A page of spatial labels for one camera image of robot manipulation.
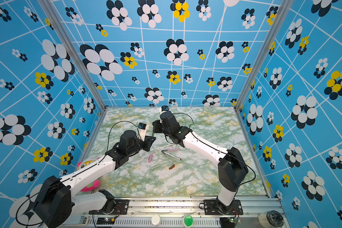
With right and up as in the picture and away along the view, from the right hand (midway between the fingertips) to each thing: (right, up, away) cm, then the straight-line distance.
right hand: (154, 123), depth 80 cm
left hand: (+1, -7, 0) cm, 7 cm away
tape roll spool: (+54, -42, -19) cm, 71 cm away
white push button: (+3, -44, -16) cm, 47 cm away
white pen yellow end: (+6, -16, +16) cm, 24 cm away
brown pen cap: (+10, -27, +8) cm, 30 cm away
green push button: (+18, -42, -18) cm, 50 cm away
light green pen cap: (-1, -28, +8) cm, 29 cm away
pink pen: (+11, -18, +15) cm, 26 cm away
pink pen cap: (-4, -23, +11) cm, 26 cm away
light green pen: (+4, -19, +13) cm, 23 cm away
